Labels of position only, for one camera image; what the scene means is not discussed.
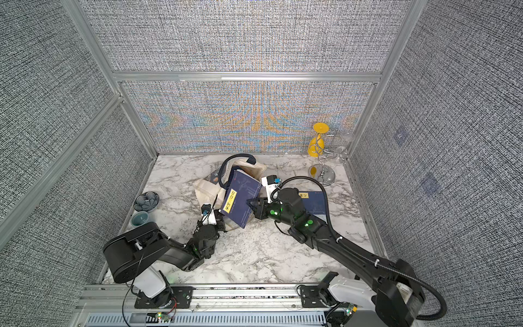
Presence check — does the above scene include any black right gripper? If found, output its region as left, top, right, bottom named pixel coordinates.
left=248, top=196, right=298, bottom=230

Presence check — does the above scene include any cream canvas tote bag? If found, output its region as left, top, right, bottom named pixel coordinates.
left=193, top=153, right=266, bottom=231

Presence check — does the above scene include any dark blue book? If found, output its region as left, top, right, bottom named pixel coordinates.
left=298, top=191, right=327, bottom=216

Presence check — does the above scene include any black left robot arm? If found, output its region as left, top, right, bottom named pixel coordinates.
left=103, top=220, right=226, bottom=307

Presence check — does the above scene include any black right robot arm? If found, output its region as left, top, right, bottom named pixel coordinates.
left=247, top=188, right=448, bottom=326

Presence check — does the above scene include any dark flower shaped dish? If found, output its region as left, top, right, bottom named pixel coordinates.
left=133, top=192, right=160, bottom=212

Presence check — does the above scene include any teal ceramic cup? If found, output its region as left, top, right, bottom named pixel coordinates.
left=130, top=211, right=150, bottom=228

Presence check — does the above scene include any yellow wine glass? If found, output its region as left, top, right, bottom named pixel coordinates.
left=307, top=123, right=330, bottom=158

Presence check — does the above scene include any clear wine glass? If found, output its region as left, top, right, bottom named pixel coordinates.
left=331, top=131, right=355, bottom=163

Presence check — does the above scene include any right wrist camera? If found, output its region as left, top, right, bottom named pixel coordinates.
left=261, top=175, right=281, bottom=204

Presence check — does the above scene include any black corrugated cable hose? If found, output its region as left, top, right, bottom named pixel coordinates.
left=270, top=175, right=448, bottom=322

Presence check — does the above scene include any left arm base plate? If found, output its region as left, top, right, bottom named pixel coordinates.
left=134, top=286, right=194, bottom=309

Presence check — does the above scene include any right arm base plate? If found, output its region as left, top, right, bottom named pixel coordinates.
left=296, top=284, right=338, bottom=309

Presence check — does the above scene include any aluminium front rail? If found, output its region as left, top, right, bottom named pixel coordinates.
left=73, top=283, right=422, bottom=327

